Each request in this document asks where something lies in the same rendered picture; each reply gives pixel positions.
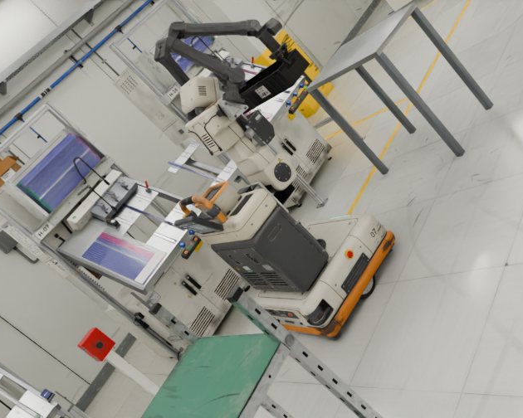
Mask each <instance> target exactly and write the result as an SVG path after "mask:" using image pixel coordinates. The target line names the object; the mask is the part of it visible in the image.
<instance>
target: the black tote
mask: <svg viewBox="0 0 523 418"><path fill-rule="evenodd" d="M289 57H290V59H291V64H290V65H289V64H287V63H285V62H283V63H282V62H279V61H276V62H274V63H273V64H271V65H270V66H268V67H267V68H266V69H264V70H263V71H261V72H260V73H258V74H257V75H255V76H253V77H252V78H251V79H250V80H248V81H247V82H246V83H245V84H247V85H246V86H243V87H242V88H241V89H240V91H241V92H242V93H241V99H244V103H243V105H247V106H248V109H247V110H246V111H245V112H243V114H245V113H247V112H249V111H250V110H252V109H255V108H256V107H257V106H259V105H261V104H263V103H265V102H267V101H268V100H270V99H272V98H273V97H275V96H277V95H279V94H280V93H282V92H283V91H285V90H288V89H289V88H291V87H292V86H293V85H294V84H295V83H296V82H297V81H298V79H299V78H300V77H301V75H302V74H303V73H304V71H305V70H306V69H307V67H308V66H309V65H310V63H309V62H308V61H307V60H306V59H305V58H304V56H303V55H302V54H301V53H300V52H299V51H298V50H297V49H296V48H295V49H294V50H292V51H290V52H289Z"/></svg>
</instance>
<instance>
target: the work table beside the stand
mask: <svg viewBox="0 0 523 418"><path fill-rule="evenodd" d="M410 15H411V16H412V17H413V19H414V20H415V22H416V23H417V24H418V25H419V26H420V27H421V28H422V30H423V31H424V32H425V34H426V35H427V36H428V38H429V39H430V40H431V42H432V43H433V44H434V46H435V47H436V48H437V49H438V50H439V51H440V53H441V54H442V55H443V57H444V58H445V59H446V60H447V62H448V63H449V65H450V66H451V67H452V68H453V69H454V70H455V71H456V73H457V74H458V75H459V77H460V78H461V79H462V81H463V82H464V83H465V85H466V86H467V87H468V89H469V90H470V91H471V92H472V93H473V94H474V96H475V97H476V98H477V100H478V101H479V102H480V103H481V105H482V106H483V108H484V109H485V110H488V109H491V108H492V106H493V103H492V102H491V101H490V99H489V98H488V97H487V95H486V94H485V93H484V91H483V90H482V89H481V87H480V86H479V85H478V84H477V83H476V81H475V80H474V79H473V78H472V76H471V75H470V73H469V72H468V71H467V69H466V68H465V67H464V66H463V64H462V63H461V62H460V61H459V60H458V59H457V57H456V56H455V54H454V53H453V52H452V50H451V49H450V48H449V46H448V45H447V44H446V42H445V41H444V40H443V39H442V38H441V37H440V35H439V34H438V33H437V31H436V30H435V29H434V27H433V26H432V24H431V23H430V22H429V21H428V19H427V18H426V17H425V16H424V15H423V13H422V12H421V11H420V10H419V8H418V7H417V5H416V4H415V3H414V2H413V3H412V4H410V5H408V6H407V7H405V8H404V9H402V10H400V11H399V12H396V13H395V14H394V15H393V16H391V17H389V18H387V19H385V20H384V21H382V22H381V23H379V24H377V25H376V26H374V27H372V28H370V29H369V30H368V31H366V32H364V33H362V34H361V35H359V36H357V37H356V38H354V39H353V40H351V41H349V42H347V43H345V44H344V45H343V46H341V47H340V48H339V50H338V51H337V52H336V53H335V54H334V55H333V56H332V58H331V59H330V60H329V62H328V63H327V64H326V65H325V67H324V68H323V69H322V70H321V72H320V73H319V74H318V76H317V77H316V78H314V80H313V81H312V82H311V83H310V85H309V86H308V87H307V88H306V90H307V91H308V93H309V94H310V95H311V96H312V97H313V98H314V99H315V101H316V102H317V103H318V104H319V105H320V106H321V107H322V108H323V110H324V111H325V112H326V113H327V114H328V115H329V116H330V117H331V118H332V119H333V120H334V121H335V122H336V123H337V124H338V126H339V127H340V128H341V129H342V130H343V131H344V132H345V133H346V135H347V136H348V137H349V138H350V139H351V140H352V141H353V142H354V144H355V145H356V146H357V147H358V148H359V149H360V150H361V152H362V153H363V154H364V155H365V156H366V157H367V158H368V159H369V161H370V162H371V163H372V164H373V165H374V166H375V167H376V168H377V169H378V170H379V171H380V172H381V173H382V174H383V175H384V174H387V172H388V171H389V169H388V168H387V167H386V166H385V165H384V164H383V163H382V162H381V160H380V159H379V158H378V157H377V156H376V155H375V154H374V152H373V151H372V150H371V149H370V148H369V147H368V146H367V144H366V143H365V142H364V141H363V140H362V139H361V138H360V136H359V135H358V134H357V133H356V132H355V131H354V130H353V129H352V128H351V127H350V126H349V125H348V124H347V123H346V121H345V120H344V119H343V118H342V117H341V116H340V114H339V113H338V112H337V111H336V110H335V109H334V108H333V107H332V105H331V104H330V103H329V102H328V101H327V100H326V99H325V97H324V96H323V95H322V94H321V93H320V92H319V91H318V90H317V88H319V87H321V86H322V85H325V84H327V83H329V82H330V81H332V80H334V79H336V78H338V77H340V76H342V75H343V74H345V73H347V72H349V71H351V70H353V69H355V70H356V71H357V73H358V74H359V75H360V76H361V77H362V79H363V80H364V81H365V82H366V83H367V85H368V86H369V87H370V88H371V89H372V91H373V92H374V93H375V94H376V95H377V96H378V97H379V98H380V99H381V100H382V102H383V103H384V104H385V105H386V106H387V108H388V109H389V110H390V111H391V112H392V114H393V115H394V116H395V117H396V118H397V120H398V121H399V122H400V123H401V124H402V126H403V127H404V128H405V129H406V130H407V131H408V132H409V133H410V134H413V133H414V132H415V131H416V128H415V127H414V126H413V125H412V124H411V122H410V121H409V120H408V119H407V117H406V116H405V115H404V114H403V113H402V111H401V110H400V109H399V108H398V107H397V105H396V104H395V103H394V102H393V101H392V100H391V99H390V98H389V97H388V95H387V94H386V93H385V92H384V90H383V89H382V88H381V87H380V86H379V84H378V83H377V82H376V81H375V80H374V78H373V77H372V76H371V75H370V74H369V72H368V71H367V70H366V69H365V68H364V67H363V66H362V65H363V64H364V63H366V62H368V61H371V60H373V59H375V60H376V61H377V62H378V63H379V64H380V65H381V66H382V67H383V69H384V70H385V71H386V72H387V74H388V75H389V76H390V77H391V79H392V80H393V81H394V82H395V84H396V85H397V86H398V87H399V89H400V90H401V91H402V92H403V93H404V94H405V95H406V96H407V97H408V99H409V100H410V101H411V102H412V103H413V105H414V106H415V107H416V108H417V110H418V111H419V112H420V113H421V115H422V116H423V117H424V118H425V119H426V120H427V121H428V122H429V124H430V125H431V126H432V127H433V129H434V130H435V131H436V132H437V134H438V135H439V136H440V137H441V138H442V140H443V141H444V142H445V143H446V145H447V146H448V147H449V148H450V149H451V150H452V151H453V152H454V153H455V155H456V156H457V157H461V156H462V155H463V154H464V153H465V150H464V149H463V148H462V146H461V145H460V144H459V143H458V141H456V139H455V138H454V137H453V136H452V135H451V134H450V132H449V131H448V130H447V128H446V127H445V126H444V125H443V124H442V122H441V121H440V120H439V119H438V117H437V116H436V115H435V114H434V113H433V112H432V111H431V110H430V108H429V107H428V106H427V104H426V103H425V102H424V101H423V99H422V98H421V97H420V96H419V95H418V93H417V92H416V91H415V90H414V88H413V87H412V86H411V85H410V84H409V83H408V82H407V80H406V79H405V78H404V77H403V75H402V74H401V73H400V72H399V71H398V69H397V68H396V67H395V65H394V64H393V63H392V62H391V60H390V59H389V58H388V57H387V56H386V55H385V54H384V53H383V50H384V48H385V47H386V46H387V45H388V44H389V43H390V41H391V40H392V39H393V37H394V36H395V34H396V33H397V32H398V30H399V29H400V27H401V26H402V25H403V24H404V23H405V22H406V20H407V19H408V17H409V16H410Z"/></svg>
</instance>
